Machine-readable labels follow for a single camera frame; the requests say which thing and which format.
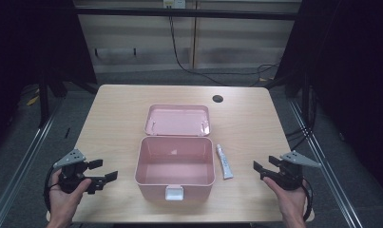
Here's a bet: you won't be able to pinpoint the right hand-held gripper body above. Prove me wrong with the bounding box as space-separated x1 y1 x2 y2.
268 150 322 191

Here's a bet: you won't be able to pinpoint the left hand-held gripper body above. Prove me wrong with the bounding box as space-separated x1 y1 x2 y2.
52 148 98 195

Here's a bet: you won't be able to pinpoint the white ointment tube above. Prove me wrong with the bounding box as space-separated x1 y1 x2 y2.
215 143 235 181

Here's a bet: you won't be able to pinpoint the pink plastic storage box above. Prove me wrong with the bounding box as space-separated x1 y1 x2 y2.
134 135 217 202

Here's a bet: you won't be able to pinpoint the pink box lid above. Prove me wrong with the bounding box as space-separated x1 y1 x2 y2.
144 104 212 138

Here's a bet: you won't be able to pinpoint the person's right hand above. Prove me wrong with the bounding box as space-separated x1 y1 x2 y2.
262 176 309 228

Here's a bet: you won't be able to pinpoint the person's left hand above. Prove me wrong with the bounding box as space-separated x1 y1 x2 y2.
48 169 93 228

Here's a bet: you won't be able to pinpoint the yellow floor tape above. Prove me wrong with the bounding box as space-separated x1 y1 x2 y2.
26 94 41 106

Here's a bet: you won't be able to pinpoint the black curtain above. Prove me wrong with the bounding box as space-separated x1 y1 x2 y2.
274 0 383 191
0 0 98 156

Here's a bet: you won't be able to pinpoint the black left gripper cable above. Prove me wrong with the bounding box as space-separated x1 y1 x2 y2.
43 165 64 213

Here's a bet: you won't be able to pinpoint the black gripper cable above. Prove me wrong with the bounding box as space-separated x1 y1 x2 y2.
43 165 64 213
301 182 315 222

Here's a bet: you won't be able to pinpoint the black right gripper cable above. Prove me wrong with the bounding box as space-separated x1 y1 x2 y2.
301 182 315 222

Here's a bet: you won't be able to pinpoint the metal floor rail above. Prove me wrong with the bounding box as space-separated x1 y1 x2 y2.
288 99 365 228
0 104 64 228

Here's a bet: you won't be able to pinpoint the black floor cables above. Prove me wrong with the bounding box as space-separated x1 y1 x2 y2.
285 85 317 151

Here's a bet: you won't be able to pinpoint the black stand post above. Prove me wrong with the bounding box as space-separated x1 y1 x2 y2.
37 80 50 128

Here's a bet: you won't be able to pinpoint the black wall cable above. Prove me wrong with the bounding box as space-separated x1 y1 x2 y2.
168 14 279 87

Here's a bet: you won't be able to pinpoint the black horizontal frame bar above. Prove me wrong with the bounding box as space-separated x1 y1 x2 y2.
74 7 302 21

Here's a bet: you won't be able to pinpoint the white wall power outlet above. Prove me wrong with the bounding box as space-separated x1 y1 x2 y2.
163 0 186 10

